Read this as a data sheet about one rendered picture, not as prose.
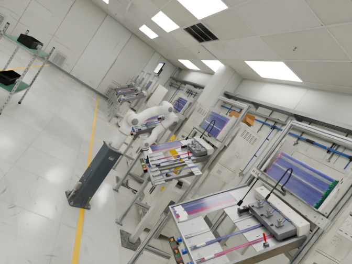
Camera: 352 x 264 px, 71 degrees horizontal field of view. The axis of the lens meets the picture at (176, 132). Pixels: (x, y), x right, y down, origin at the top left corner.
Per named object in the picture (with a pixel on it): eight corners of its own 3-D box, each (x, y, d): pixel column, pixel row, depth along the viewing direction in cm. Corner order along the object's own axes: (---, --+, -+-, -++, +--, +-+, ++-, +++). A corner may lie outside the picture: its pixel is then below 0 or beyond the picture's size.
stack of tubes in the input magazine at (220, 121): (215, 138, 286) (229, 118, 284) (199, 126, 333) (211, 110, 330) (223, 143, 290) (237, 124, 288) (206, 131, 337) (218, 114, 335)
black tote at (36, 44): (29, 48, 330) (34, 41, 329) (16, 40, 323) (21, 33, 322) (40, 50, 382) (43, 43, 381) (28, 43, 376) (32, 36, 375)
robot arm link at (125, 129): (119, 132, 249) (132, 112, 247) (116, 126, 265) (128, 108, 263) (129, 137, 255) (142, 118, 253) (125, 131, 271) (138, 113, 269)
